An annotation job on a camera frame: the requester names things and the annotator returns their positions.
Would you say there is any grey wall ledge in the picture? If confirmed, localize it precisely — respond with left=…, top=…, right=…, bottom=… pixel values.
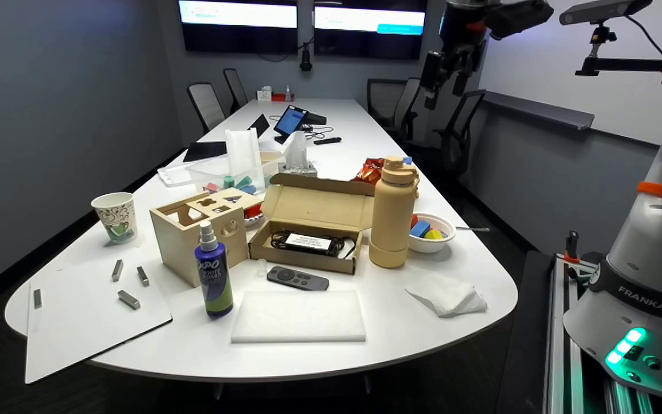
left=484, top=87, right=596, bottom=134

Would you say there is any red and white box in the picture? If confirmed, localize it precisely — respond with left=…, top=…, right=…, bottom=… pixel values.
left=256, top=84, right=296, bottom=107

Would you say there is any small black tablet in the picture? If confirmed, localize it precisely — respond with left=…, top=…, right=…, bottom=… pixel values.
left=246, top=114, right=272, bottom=138

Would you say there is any folded white cloth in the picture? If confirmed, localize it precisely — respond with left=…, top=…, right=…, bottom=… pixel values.
left=402, top=275, right=489, bottom=321

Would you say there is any black post with red knob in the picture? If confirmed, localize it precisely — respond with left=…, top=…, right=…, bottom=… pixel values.
left=564, top=229, right=585, bottom=266

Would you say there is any white round bowl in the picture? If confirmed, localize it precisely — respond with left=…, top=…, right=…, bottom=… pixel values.
left=408, top=213, right=458, bottom=255

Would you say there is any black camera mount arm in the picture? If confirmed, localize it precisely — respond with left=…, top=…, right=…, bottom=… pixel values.
left=574, top=23, right=662, bottom=87

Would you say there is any black remote control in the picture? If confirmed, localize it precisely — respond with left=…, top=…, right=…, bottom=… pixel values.
left=265, top=266, right=332, bottom=295

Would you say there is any black device with white label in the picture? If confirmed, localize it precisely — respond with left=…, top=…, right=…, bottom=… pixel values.
left=270, top=231, right=362, bottom=263

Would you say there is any white paper sheet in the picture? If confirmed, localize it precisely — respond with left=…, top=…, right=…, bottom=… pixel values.
left=157, top=163, right=196, bottom=189

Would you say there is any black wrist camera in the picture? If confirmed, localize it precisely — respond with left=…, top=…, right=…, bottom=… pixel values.
left=488, top=0, right=556, bottom=41

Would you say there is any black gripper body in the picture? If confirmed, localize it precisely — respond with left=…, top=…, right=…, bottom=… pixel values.
left=439, top=5, right=496, bottom=57

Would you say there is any clear plastic container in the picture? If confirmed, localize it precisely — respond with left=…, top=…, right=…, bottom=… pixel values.
left=224, top=126, right=268, bottom=191

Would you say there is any grey office chair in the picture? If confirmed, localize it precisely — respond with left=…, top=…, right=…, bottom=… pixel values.
left=222, top=67, right=252, bottom=110
left=187, top=80, right=229, bottom=134

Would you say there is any grey camera on mount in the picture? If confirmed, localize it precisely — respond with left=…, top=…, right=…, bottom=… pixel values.
left=560, top=0, right=655, bottom=29

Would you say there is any wall monitor screen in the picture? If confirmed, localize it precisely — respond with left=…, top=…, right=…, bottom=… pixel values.
left=312, top=0, right=431, bottom=38
left=177, top=0, right=302, bottom=33

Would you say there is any white tissue box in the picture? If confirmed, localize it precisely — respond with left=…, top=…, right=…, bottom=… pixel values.
left=280, top=134, right=319, bottom=179

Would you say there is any open cardboard box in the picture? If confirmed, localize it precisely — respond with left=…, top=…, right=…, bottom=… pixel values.
left=249, top=172, right=378, bottom=277

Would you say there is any printed paper cup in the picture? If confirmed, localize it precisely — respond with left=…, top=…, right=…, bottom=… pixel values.
left=91, top=191, right=139, bottom=245

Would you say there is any tablet with blue screen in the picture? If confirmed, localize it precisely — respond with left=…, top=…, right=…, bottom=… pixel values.
left=272, top=105, right=308, bottom=141

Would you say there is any blue spray bottle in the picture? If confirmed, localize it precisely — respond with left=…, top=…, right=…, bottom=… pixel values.
left=193, top=220, right=234, bottom=323

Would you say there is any flat black folder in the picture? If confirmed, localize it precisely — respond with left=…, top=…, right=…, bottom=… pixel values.
left=183, top=141, right=231, bottom=163

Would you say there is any white board sheet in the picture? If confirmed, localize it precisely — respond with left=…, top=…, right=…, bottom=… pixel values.
left=23, top=255, right=175, bottom=387

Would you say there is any white foam pad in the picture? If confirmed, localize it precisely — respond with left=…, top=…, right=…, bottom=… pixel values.
left=231, top=287, right=368, bottom=346

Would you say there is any beige insulated bottle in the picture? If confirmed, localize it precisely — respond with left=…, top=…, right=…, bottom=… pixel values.
left=368, top=156, right=420, bottom=272

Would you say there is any black office chair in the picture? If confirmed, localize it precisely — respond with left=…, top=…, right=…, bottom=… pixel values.
left=365, top=77, right=423, bottom=134
left=434, top=87, right=488, bottom=171

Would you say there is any wooden shape sorter box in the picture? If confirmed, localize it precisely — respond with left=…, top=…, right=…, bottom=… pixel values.
left=149, top=187, right=268, bottom=291

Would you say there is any red Doritos chip bag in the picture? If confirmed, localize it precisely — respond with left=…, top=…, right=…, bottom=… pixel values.
left=352, top=156, right=389, bottom=187

